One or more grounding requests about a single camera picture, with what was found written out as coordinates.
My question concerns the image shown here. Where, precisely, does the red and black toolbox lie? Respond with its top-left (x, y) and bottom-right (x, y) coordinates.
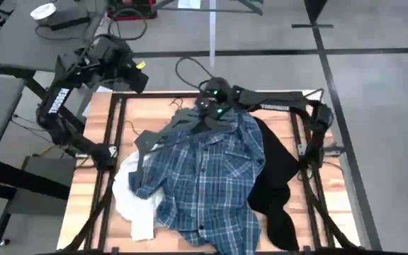
top-left (106, 0), bottom-right (158, 21)

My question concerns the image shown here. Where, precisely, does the white clothes rail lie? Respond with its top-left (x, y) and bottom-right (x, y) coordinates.
top-left (208, 0), bottom-right (217, 69)

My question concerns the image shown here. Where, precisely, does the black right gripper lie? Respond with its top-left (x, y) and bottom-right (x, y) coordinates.
top-left (195, 76), bottom-right (234, 121)

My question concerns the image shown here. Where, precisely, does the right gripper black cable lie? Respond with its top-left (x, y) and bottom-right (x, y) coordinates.
top-left (174, 56), bottom-right (216, 92)

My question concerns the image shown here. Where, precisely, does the dark grey clothes hanger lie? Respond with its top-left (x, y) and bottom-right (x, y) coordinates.
top-left (134, 106), bottom-right (233, 154)

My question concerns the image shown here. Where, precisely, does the black garment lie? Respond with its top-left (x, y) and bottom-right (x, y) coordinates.
top-left (246, 115), bottom-right (301, 252)

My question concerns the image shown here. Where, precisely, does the white T-shirt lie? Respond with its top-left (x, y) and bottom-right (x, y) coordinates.
top-left (111, 150), bottom-right (166, 242)

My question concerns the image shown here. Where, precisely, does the white tape roll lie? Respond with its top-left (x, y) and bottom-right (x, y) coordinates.
top-left (30, 2), bottom-right (57, 21)

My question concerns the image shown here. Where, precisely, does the black flat device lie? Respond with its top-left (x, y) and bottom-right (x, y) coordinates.
top-left (47, 13), bottom-right (92, 32)

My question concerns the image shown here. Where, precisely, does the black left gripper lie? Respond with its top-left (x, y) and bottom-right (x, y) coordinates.
top-left (99, 35), bottom-right (150, 94)

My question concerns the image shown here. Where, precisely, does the large grey desk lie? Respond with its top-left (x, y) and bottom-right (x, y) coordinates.
top-left (0, 0), bottom-right (110, 75)

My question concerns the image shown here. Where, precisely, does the black stand base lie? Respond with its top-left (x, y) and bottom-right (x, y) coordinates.
top-left (290, 0), bottom-right (334, 29)

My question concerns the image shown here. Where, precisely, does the white paper sheet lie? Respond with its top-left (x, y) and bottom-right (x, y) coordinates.
top-left (81, 86), bottom-right (115, 118)

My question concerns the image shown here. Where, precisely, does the blue plaid button shirt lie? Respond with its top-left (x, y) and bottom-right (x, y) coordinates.
top-left (128, 111), bottom-right (267, 255)

